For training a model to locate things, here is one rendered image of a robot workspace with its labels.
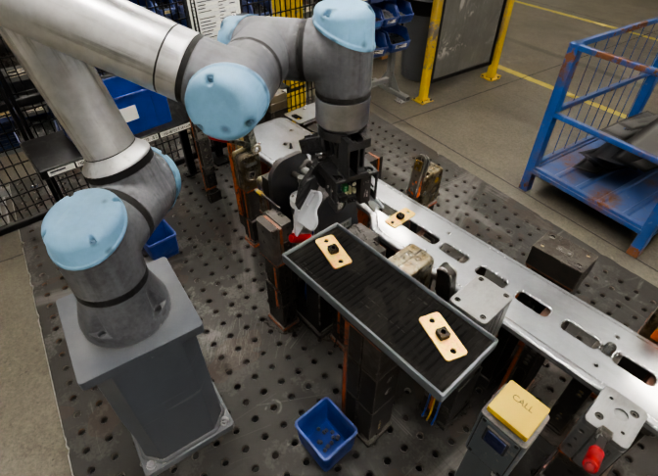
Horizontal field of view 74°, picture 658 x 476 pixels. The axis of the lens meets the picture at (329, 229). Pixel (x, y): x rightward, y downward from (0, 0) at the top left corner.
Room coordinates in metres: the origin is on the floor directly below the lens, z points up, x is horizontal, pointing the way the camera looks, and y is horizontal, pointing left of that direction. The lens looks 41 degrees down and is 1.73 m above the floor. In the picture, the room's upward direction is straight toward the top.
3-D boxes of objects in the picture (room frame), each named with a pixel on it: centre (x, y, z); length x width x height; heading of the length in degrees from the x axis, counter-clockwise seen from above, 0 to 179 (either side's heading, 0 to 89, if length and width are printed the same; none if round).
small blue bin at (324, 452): (0.42, 0.01, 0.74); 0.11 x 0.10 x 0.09; 41
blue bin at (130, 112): (1.30, 0.69, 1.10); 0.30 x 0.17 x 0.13; 134
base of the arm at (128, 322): (0.49, 0.36, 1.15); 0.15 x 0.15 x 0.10
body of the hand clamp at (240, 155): (1.11, 0.25, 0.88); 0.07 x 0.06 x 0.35; 131
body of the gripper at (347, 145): (0.56, -0.02, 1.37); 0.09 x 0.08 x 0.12; 26
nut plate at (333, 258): (0.58, -0.01, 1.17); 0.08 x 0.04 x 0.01; 26
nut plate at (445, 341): (0.40, -0.17, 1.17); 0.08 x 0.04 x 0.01; 22
